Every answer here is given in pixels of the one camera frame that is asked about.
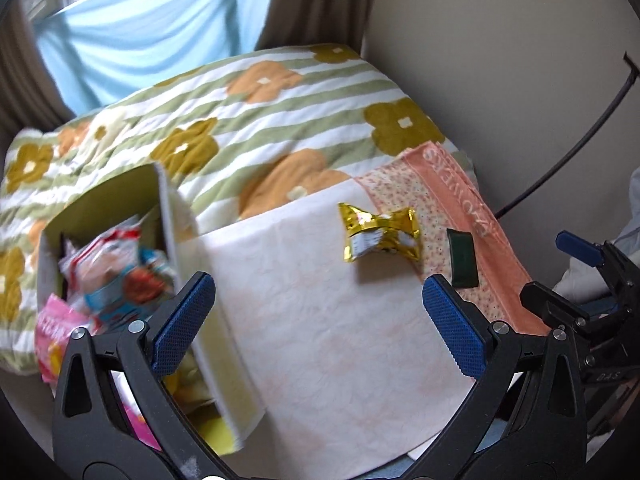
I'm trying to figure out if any floral striped blanket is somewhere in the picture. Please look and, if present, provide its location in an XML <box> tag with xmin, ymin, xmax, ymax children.
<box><xmin>0</xmin><ymin>42</ymin><xmax>476</xmax><ymax>376</ymax></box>

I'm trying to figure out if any red white snack packet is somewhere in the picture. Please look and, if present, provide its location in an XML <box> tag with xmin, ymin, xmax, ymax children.
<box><xmin>59</xmin><ymin>225</ymin><xmax>147</xmax><ymax>306</ymax></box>

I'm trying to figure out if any blue orange snack packet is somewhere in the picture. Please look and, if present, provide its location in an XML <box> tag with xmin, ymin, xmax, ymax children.
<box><xmin>82</xmin><ymin>247</ymin><xmax>177</xmax><ymax>332</ymax></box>

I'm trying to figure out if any pink snack packet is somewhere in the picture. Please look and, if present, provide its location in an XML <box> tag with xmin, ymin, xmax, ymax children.
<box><xmin>117</xmin><ymin>400</ymin><xmax>162</xmax><ymax>453</ymax></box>
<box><xmin>35</xmin><ymin>295</ymin><xmax>95</xmax><ymax>388</ymax></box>

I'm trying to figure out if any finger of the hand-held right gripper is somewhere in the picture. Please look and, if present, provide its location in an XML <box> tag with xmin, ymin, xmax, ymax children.
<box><xmin>556</xmin><ymin>230</ymin><xmax>640</xmax><ymax>313</ymax></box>
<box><xmin>520</xmin><ymin>282</ymin><xmax>592</xmax><ymax>335</ymax></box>

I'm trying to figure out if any light blue cloth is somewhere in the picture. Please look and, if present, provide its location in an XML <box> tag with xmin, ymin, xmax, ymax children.
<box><xmin>32</xmin><ymin>0</ymin><xmax>276</xmax><ymax>116</ymax></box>

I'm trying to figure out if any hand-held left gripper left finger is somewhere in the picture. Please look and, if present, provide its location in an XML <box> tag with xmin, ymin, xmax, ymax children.
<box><xmin>52</xmin><ymin>271</ymin><xmax>231</xmax><ymax>480</ymax></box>

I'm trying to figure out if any brown curtain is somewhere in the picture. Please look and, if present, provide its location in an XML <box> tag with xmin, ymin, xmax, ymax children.
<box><xmin>0</xmin><ymin>0</ymin><xmax>76</xmax><ymax>161</ymax></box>
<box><xmin>255</xmin><ymin>0</ymin><xmax>378</xmax><ymax>53</ymax></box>

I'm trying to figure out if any yellow-green cardboard box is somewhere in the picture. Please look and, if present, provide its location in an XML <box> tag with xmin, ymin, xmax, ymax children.
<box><xmin>37</xmin><ymin>162</ymin><xmax>266</xmax><ymax>448</ymax></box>

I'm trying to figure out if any dark green snack packet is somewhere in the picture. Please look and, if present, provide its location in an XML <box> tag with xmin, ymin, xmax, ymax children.
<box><xmin>446</xmin><ymin>228</ymin><xmax>479</xmax><ymax>288</ymax></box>

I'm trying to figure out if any black cable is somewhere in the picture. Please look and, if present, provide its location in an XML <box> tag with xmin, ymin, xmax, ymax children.
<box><xmin>495</xmin><ymin>51</ymin><xmax>640</xmax><ymax>218</ymax></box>

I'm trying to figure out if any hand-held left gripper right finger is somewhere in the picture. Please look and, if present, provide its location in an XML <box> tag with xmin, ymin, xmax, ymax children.
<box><xmin>410</xmin><ymin>274</ymin><xmax>588</xmax><ymax>480</ymax></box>

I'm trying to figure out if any gold snack packet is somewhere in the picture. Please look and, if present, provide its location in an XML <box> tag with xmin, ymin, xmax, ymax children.
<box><xmin>337</xmin><ymin>202</ymin><xmax>421</xmax><ymax>264</ymax></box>

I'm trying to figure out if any peach white towel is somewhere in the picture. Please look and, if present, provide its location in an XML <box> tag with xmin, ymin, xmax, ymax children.
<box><xmin>177</xmin><ymin>142</ymin><xmax>548</xmax><ymax>463</ymax></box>

